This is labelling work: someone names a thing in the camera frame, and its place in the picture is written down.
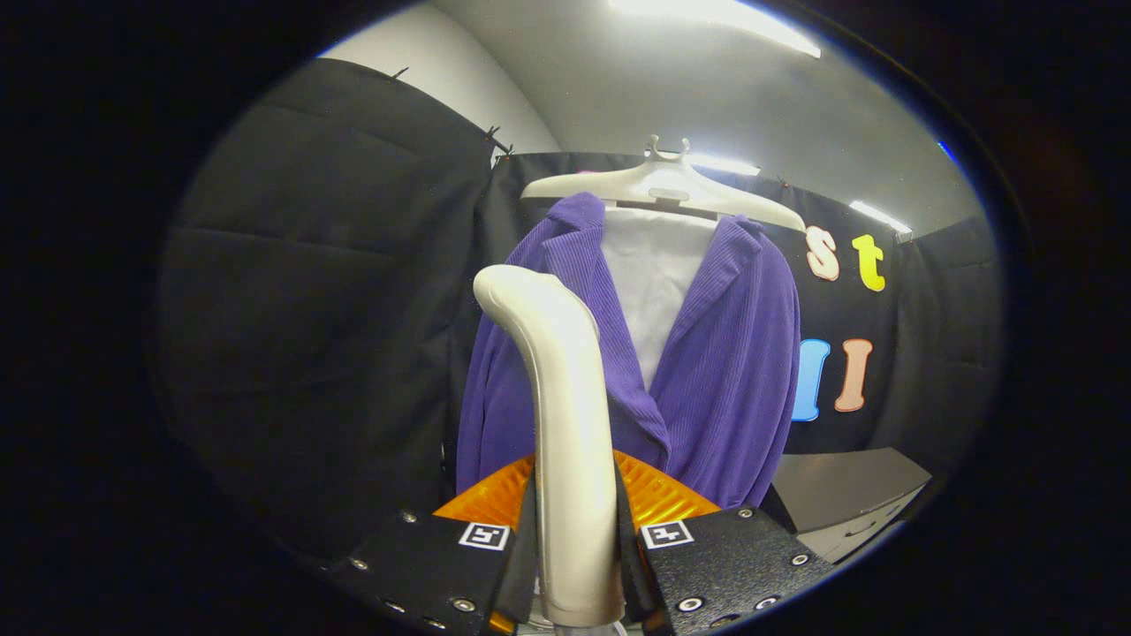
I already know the white clothes hanger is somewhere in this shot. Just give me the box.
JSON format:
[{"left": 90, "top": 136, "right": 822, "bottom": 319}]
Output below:
[{"left": 520, "top": 134, "right": 807, "bottom": 233}]

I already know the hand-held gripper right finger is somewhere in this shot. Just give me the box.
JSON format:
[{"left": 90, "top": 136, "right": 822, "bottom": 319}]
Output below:
[{"left": 614, "top": 449, "right": 836, "bottom": 636}]

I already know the purple corduroy jacket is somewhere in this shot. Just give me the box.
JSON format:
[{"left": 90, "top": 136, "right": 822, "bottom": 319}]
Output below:
[{"left": 455, "top": 192, "right": 802, "bottom": 511}]

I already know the grey cabinet with dark top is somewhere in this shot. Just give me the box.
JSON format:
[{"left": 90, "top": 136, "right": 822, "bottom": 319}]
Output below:
[{"left": 764, "top": 446, "right": 933, "bottom": 564}]

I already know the white garment steamer head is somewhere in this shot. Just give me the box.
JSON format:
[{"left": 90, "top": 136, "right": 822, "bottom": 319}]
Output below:
[{"left": 473, "top": 263, "right": 626, "bottom": 628}]

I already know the small ceiling light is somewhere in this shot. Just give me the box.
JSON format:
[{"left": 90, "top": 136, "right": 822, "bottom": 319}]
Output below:
[{"left": 850, "top": 201, "right": 913, "bottom": 235}]

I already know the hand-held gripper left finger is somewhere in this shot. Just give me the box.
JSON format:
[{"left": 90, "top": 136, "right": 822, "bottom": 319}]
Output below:
[{"left": 323, "top": 452, "right": 540, "bottom": 636}]

